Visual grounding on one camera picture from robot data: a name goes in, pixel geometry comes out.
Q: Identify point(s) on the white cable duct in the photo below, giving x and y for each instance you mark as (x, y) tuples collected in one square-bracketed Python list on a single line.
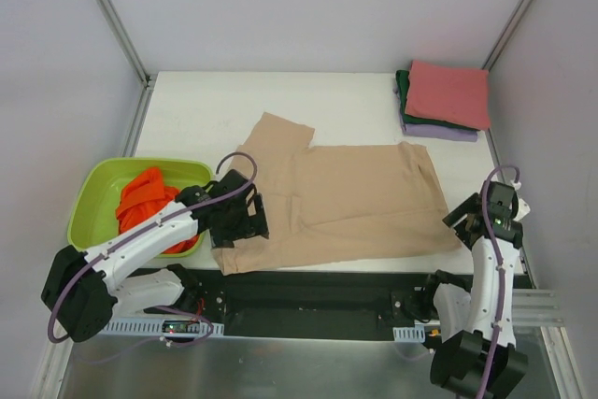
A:
[(415, 334), (162, 327)]

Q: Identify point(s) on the aluminium frame post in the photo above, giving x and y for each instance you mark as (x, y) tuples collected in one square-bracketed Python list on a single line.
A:
[(125, 42), (509, 30)]

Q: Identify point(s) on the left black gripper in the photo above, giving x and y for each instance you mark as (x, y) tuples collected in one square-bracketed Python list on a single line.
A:
[(249, 223)]

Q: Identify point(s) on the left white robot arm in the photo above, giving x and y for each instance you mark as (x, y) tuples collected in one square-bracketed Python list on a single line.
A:
[(84, 290)]

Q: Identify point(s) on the folded red t shirt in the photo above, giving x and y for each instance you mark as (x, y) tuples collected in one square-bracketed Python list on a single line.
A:
[(451, 94)]

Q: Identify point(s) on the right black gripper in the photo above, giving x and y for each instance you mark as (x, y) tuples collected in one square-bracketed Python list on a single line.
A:
[(462, 220)]

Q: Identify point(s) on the left aluminium frame post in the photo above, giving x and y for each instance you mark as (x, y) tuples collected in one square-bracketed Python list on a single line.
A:
[(125, 42)]

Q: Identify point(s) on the right white cable duct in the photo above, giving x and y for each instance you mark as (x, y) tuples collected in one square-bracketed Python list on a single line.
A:
[(415, 334)]

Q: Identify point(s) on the beige t shirt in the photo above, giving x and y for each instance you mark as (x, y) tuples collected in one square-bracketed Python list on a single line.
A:
[(329, 204)]

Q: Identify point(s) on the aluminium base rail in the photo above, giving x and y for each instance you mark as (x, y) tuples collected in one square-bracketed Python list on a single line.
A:
[(536, 308)]

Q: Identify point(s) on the orange t shirt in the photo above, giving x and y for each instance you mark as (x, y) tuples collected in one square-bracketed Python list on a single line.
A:
[(143, 197)]

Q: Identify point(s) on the left white cable duct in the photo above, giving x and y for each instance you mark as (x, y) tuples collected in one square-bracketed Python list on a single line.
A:
[(162, 327)]

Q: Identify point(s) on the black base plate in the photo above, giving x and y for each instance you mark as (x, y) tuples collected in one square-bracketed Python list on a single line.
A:
[(310, 305)]

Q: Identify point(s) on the right aluminium frame post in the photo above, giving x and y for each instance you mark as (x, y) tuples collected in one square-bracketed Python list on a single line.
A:
[(509, 30)]

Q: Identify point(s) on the folded dark green t shirt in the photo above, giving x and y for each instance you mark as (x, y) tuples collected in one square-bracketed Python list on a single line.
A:
[(402, 86)]

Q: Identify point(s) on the folded lavender t shirt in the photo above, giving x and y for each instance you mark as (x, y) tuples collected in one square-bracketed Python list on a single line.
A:
[(439, 132)]

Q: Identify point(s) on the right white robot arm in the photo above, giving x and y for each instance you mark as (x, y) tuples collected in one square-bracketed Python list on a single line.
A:
[(477, 355)]

